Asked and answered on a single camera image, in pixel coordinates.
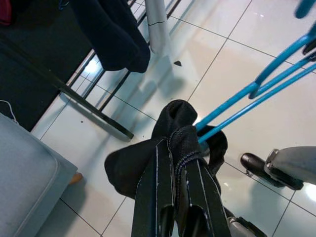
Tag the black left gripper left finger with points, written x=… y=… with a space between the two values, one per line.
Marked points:
x=155 y=197

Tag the dark navy garment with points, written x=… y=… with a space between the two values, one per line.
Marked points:
x=113 y=37

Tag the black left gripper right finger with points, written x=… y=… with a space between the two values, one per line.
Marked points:
x=202 y=205

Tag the white printed T-shirt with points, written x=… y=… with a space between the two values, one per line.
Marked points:
x=156 y=24

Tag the black metal clothes rack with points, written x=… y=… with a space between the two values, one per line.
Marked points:
x=98 y=116

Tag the blue plastic hanger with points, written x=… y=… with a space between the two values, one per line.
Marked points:
x=284 y=57

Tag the small black floor scrap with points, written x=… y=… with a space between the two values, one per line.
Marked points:
x=178 y=63

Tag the grey ottoman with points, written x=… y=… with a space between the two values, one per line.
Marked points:
x=24 y=177

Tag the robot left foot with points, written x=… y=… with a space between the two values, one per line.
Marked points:
x=244 y=223

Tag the black printed T-shirt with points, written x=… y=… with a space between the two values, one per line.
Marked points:
x=128 y=168

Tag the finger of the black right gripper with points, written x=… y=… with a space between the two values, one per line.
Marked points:
x=310 y=46
x=312 y=58

